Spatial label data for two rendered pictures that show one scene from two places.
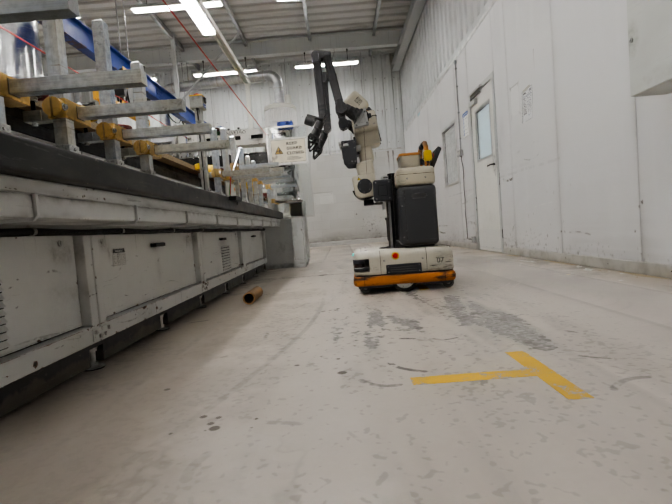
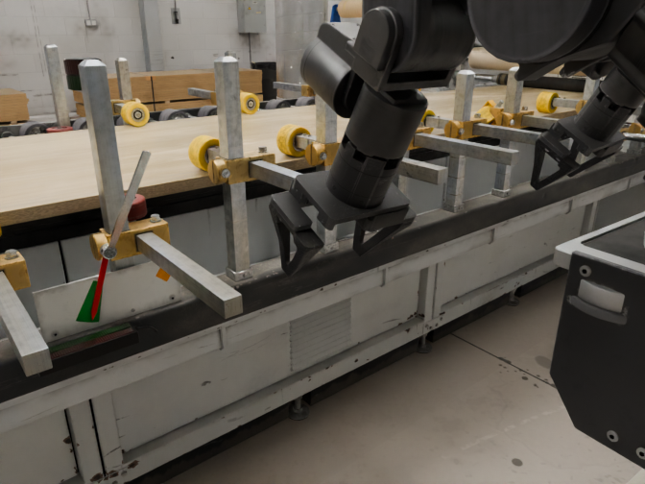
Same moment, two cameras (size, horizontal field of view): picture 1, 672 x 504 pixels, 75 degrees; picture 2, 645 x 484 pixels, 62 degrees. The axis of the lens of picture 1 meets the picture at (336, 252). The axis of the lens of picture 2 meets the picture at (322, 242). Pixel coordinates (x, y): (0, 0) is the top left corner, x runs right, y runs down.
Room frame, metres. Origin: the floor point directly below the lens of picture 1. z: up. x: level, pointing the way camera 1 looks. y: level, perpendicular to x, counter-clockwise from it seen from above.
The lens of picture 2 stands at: (2.64, -0.28, 1.22)
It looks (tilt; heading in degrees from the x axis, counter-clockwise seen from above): 22 degrees down; 51
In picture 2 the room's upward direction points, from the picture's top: straight up
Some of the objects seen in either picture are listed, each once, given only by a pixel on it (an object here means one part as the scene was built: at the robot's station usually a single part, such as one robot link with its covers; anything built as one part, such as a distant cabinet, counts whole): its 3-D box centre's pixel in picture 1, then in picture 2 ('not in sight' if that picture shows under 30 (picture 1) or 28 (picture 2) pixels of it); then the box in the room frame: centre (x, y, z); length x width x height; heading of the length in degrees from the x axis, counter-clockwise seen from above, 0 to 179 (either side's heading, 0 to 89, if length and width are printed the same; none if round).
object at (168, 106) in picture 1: (105, 112); not in sight; (1.23, 0.60, 0.81); 0.43 x 0.03 x 0.04; 89
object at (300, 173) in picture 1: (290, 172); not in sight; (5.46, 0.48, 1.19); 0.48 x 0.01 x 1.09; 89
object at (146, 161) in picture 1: (142, 126); not in sight; (1.69, 0.69, 0.89); 0.04 x 0.04 x 0.48; 89
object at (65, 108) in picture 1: (67, 112); not in sight; (1.21, 0.70, 0.82); 0.14 x 0.06 x 0.05; 179
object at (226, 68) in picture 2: (235, 169); (233, 178); (3.19, 0.68, 0.93); 0.04 x 0.04 x 0.48; 89
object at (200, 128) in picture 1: (145, 134); not in sight; (1.48, 0.60, 0.81); 0.43 x 0.03 x 0.04; 89
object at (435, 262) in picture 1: (399, 263); not in sight; (3.17, -0.45, 0.16); 0.67 x 0.64 x 0.25; 87
